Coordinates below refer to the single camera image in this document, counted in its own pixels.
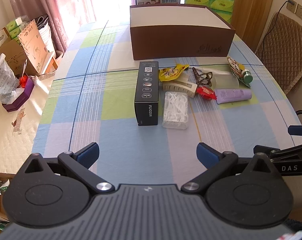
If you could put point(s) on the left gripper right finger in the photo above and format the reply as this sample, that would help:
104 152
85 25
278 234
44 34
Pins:
217 164

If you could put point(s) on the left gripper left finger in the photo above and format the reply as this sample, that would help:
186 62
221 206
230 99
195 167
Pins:
76 166

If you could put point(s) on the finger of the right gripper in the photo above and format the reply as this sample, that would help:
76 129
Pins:
295 130
269 152

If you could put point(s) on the purple cream tube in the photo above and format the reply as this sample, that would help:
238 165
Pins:
232 95

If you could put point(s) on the clear floss pick box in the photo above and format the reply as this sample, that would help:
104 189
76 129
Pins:
175 110

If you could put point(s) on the red candied date packet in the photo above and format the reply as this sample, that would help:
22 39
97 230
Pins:
206 93

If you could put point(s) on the green balm blister card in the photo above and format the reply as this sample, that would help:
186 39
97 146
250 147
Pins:
240 72

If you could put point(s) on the cream hair claw clip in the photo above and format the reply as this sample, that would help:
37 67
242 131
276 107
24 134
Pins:
181 84

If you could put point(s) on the leopard hair claw clip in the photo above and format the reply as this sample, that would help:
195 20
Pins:
202 78

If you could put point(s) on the long black product box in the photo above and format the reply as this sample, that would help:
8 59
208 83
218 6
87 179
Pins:
146 102

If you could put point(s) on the yellow snack bag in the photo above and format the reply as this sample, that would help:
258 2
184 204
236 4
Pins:
170 74

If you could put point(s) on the clear plastic cup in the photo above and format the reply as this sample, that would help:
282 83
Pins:
224 81

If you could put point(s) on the white handled brush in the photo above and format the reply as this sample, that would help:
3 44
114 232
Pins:
214 71

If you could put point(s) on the cream embroidered cloth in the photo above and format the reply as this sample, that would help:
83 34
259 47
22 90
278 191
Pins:
18 128

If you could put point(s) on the checkered tablecloth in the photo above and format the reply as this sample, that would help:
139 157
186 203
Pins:
100 95

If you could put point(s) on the brown quilted chair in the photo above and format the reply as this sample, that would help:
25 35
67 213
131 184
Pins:
281 51

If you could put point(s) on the purple gift box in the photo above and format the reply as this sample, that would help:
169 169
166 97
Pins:
23 95

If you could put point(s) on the clear plastic bag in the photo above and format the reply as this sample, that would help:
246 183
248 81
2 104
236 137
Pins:
8 82

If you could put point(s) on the open cardboard box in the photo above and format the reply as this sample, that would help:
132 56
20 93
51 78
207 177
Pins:
30 55

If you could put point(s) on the brown cardboard storage box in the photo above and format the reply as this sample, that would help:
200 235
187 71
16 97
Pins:
178 30

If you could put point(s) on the white paper shopping bag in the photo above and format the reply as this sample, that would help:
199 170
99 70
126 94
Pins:
43 26

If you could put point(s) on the pink curtain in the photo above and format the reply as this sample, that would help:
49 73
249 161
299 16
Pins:
64 16

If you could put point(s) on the wall power socket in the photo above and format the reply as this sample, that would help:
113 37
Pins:
292 6

